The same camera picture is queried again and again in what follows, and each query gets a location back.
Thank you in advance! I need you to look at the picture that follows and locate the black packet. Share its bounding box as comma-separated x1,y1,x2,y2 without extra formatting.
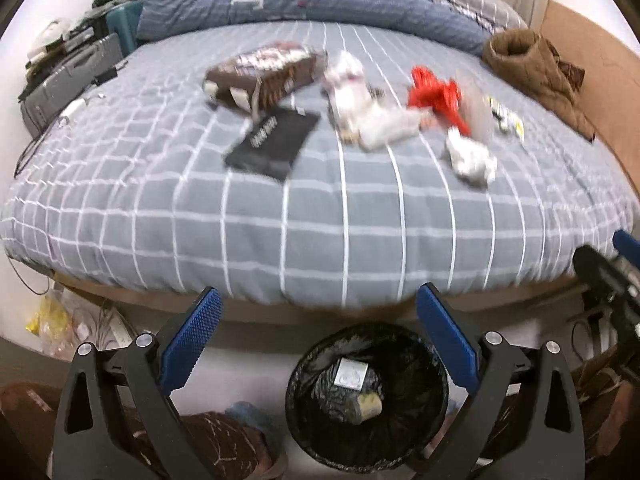
223,106,322,183

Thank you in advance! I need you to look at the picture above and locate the brown snack box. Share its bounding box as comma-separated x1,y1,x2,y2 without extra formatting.
202,41,328,113

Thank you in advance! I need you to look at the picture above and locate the clear pinkish plastic bag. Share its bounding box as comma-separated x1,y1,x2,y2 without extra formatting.
320,50,382,134

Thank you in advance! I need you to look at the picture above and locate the black cable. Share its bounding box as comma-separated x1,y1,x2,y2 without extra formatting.
12,130,42,179

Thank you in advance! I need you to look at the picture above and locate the white paper ball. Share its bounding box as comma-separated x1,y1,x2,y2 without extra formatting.
445,130,499,188

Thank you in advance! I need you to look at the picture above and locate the brown patterned cloth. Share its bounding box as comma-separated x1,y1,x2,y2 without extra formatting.
550,42,586,92

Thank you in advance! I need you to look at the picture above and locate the blue shoe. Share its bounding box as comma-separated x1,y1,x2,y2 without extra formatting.
225,401,281,441

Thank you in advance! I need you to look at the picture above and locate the pale yellow scrap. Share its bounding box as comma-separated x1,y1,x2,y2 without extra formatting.
350,392,383,426

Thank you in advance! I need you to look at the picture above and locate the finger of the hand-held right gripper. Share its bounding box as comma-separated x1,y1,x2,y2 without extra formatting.
572,245,632,302
613,229,640,262

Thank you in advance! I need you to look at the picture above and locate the trash bin with black liner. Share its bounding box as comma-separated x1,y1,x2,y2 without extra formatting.
285,322,451,473

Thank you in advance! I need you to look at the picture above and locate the teal suitcase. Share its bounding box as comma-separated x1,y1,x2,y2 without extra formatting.
105,0,146,58

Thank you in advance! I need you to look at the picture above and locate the white charger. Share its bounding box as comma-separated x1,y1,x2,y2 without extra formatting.
59,99,90,123

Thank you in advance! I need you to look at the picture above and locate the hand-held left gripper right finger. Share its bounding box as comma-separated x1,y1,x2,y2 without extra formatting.
416,282,587,480

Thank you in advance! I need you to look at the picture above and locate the brown cardboard box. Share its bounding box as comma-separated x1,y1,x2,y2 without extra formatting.
0,382,68,466

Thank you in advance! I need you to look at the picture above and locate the white yellow snack packet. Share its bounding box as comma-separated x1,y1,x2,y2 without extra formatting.
487,97,526,143

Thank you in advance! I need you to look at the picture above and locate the yellow plastic bag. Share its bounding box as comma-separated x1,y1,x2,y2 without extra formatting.
25,295,73,348

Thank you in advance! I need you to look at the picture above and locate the clear plastic film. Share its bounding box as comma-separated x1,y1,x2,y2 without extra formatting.
452,67,496,143

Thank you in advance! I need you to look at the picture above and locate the bed with grey checked sheet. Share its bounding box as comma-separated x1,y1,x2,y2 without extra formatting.
0,20,640,311

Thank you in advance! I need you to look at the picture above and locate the blue striped quilt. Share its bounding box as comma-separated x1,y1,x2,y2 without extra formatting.
136,0,493,58

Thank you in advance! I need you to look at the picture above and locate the person's brown patterned pants leg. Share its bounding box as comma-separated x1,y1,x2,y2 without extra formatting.
122,407,288,480

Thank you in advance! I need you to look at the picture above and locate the wooden headboard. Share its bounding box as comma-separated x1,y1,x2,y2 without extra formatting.
542,0,640,191

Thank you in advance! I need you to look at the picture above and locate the brown paper bag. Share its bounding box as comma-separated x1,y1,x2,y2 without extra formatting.
570,350,640,466

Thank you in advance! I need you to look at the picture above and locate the red plastic bag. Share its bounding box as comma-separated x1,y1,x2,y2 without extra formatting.
406,65,473,136

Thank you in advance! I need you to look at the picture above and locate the grey suitcase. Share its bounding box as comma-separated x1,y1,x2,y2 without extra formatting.
20,32,125,138

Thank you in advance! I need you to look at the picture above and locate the white square packet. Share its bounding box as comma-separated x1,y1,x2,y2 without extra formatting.
334,357,370,390

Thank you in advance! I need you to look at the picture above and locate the white power strip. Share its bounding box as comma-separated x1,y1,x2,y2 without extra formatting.
107,310,133,348

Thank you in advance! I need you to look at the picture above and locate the brown quilted jacket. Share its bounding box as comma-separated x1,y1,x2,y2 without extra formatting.
481,29,597,143

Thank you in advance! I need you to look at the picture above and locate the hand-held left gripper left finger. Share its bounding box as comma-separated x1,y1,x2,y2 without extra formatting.
50,286,224,480

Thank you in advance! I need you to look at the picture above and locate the white wrapper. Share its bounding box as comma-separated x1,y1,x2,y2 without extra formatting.
357,102,423,153

